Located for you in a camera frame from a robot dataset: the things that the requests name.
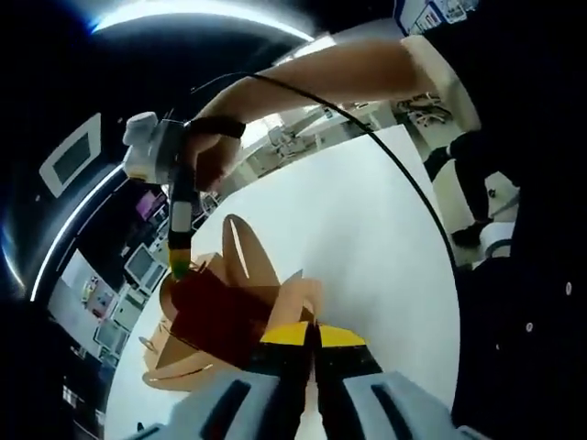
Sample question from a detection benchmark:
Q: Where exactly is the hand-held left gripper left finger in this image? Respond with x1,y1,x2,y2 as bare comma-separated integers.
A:
137,320,318,440

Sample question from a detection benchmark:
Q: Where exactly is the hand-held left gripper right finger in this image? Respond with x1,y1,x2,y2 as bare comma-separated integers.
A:
315,323,487,440

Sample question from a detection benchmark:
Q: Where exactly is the brown paper box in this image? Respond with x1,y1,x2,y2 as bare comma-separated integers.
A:
139,213,327,395

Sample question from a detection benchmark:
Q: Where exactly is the person's right hand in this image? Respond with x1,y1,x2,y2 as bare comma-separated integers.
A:
185,135,243,193

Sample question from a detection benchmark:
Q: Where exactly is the pink-lit monitor screen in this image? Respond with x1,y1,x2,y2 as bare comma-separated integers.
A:
135,191,167,222

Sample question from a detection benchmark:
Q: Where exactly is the ceiling air conditioner vent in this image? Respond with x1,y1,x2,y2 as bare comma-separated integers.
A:
39,113,102,199

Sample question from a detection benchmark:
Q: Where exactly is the white display cabinet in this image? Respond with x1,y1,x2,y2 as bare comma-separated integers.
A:
48,249,120,336

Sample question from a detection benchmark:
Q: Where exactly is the curved ceiling light strip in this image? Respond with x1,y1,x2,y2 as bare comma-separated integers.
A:
29,164,127,303

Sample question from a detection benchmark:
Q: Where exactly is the long ceiling light strip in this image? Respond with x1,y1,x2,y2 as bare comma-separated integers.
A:
91,0,317,36

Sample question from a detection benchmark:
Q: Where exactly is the person's dark jacket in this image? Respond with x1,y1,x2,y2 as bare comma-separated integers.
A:
412,0,587,440

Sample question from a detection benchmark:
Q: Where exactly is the person's cream sleeve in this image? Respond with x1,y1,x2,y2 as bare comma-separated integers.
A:
400,34,482,135

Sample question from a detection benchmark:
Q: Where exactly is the black wrist strap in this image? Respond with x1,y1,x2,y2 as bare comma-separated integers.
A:
183,115,248,141

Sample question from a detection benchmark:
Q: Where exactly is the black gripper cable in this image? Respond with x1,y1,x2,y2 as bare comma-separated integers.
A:
190,72,461,279

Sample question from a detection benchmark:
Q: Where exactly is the blue framed wall board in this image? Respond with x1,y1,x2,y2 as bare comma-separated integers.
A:
393,0,470,37

